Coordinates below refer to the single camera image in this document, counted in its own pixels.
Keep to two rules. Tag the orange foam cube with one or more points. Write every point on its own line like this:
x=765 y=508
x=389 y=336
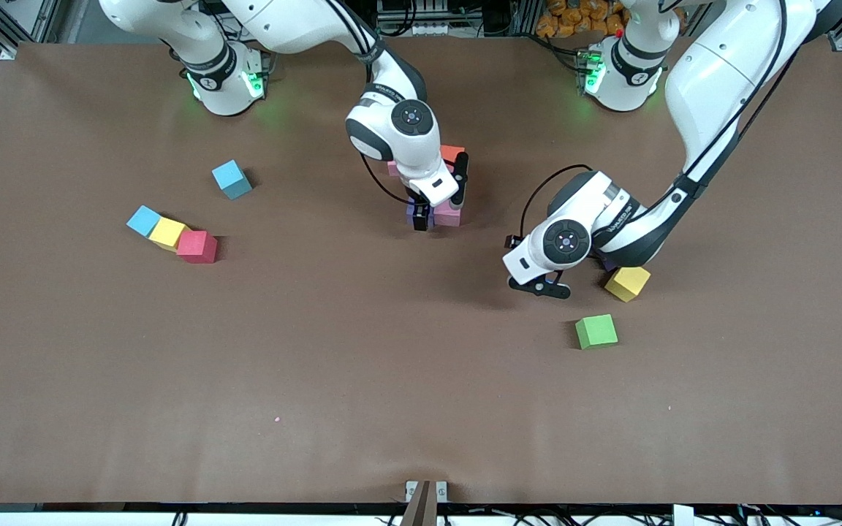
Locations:
x=452 y=153

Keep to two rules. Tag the green foam cube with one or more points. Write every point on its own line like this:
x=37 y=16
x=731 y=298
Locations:
x=596 y=331

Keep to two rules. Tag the yellow foam cube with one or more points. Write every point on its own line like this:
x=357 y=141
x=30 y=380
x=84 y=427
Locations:
x=628 y=282
x=167 y=232

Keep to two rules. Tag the red foam cube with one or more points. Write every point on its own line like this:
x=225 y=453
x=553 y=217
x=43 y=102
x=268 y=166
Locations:
x=196 y=246

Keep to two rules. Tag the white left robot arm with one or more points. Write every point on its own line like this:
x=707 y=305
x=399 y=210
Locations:
x=596 y=219

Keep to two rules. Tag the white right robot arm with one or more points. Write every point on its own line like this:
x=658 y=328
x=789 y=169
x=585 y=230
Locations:
x=414 y=139

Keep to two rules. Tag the light blue foam cube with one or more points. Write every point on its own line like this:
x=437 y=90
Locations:
x=231 y=179
x=144 y=220

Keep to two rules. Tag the orange bagged items pile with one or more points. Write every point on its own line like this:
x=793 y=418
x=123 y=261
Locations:
x=571 y=14

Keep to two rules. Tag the metal bracket with post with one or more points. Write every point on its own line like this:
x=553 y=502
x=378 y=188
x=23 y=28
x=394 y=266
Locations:
x=425 y=504

